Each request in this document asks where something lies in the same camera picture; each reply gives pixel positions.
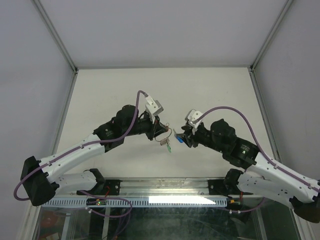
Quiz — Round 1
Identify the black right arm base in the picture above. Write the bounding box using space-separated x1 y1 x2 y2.
207 168 253 198

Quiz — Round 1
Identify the aluminium frame post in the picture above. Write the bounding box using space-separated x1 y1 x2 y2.
247 0 296 162
31 0 79 155

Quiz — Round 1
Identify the aluminium mounting rail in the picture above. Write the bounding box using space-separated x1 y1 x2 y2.
49 176 300 198

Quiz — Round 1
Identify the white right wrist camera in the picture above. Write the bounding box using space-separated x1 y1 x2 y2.
185 109 203 135

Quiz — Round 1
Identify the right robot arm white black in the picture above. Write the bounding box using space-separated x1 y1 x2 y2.
178 119 320 223

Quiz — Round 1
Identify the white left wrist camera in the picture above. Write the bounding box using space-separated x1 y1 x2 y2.
145 95 164 123

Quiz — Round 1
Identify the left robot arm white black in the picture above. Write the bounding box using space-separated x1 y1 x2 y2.
20 105 168 206

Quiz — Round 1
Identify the left aluminium frame post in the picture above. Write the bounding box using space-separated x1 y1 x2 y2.
31 0 79 155

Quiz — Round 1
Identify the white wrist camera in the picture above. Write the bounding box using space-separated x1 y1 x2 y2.
185 109 203 135
145 95 164 123

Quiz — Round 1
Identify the metal keyring with clips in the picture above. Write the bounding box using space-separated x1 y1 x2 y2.
155 122 173 146

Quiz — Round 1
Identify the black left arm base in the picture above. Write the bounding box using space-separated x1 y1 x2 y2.
76 168 122 196

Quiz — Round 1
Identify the white slotted cable duct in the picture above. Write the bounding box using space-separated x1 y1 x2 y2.
42 195 228 208

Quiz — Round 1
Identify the right aluminium frame post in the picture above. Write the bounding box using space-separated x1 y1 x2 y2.
247 0 296 162

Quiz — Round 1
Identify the key with blue tag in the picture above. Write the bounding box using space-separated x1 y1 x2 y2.
173 129 185 143

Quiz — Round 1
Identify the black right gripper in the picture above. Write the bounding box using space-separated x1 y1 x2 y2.
176 123 227 155

